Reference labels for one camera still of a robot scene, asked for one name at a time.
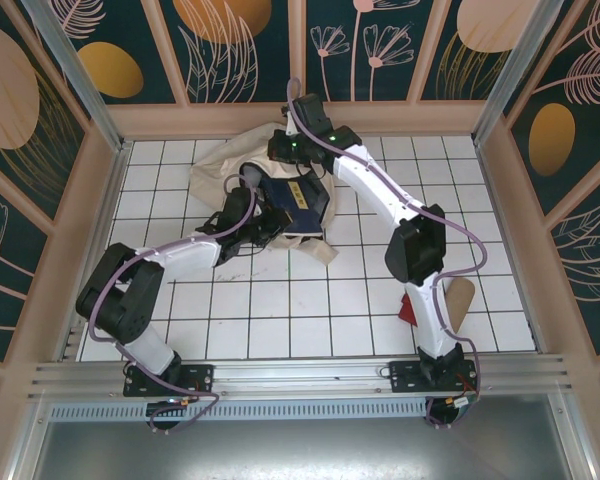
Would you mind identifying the beige fabric backpack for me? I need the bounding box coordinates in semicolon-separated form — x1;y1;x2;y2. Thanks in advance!
188;119;341;266

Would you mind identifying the dark blue thread-bound book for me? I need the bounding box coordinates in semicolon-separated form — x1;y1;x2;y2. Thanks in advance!
259;175;332;237

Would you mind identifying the grey metal panel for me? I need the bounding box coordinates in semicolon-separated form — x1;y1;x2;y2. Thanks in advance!
9;392;599;480

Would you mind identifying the aluminium table side rail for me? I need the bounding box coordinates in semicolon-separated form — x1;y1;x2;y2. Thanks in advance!
472;139;546;354
57;141;134;362

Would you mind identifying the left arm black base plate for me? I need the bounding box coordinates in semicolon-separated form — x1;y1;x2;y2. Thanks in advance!
123;363;216;397

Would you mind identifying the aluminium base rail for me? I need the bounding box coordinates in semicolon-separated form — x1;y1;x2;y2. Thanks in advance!
27;352;576;401

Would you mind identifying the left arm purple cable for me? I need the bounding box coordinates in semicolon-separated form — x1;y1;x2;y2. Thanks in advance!
86;173;261;436

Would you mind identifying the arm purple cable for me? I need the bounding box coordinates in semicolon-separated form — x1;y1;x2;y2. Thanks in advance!
86;173;261;436
285;77;491;431

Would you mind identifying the grey slotted cable duct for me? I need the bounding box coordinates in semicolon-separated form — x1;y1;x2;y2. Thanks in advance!
44;401;431;422

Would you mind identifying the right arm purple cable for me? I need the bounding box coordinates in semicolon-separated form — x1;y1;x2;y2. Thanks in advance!
285;77;491;431

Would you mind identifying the aluminium frame post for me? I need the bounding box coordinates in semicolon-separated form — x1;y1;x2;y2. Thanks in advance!
471;0;567;147
19;0;132;156

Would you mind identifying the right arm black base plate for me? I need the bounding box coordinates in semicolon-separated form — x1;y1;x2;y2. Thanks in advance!
388;358;481;395

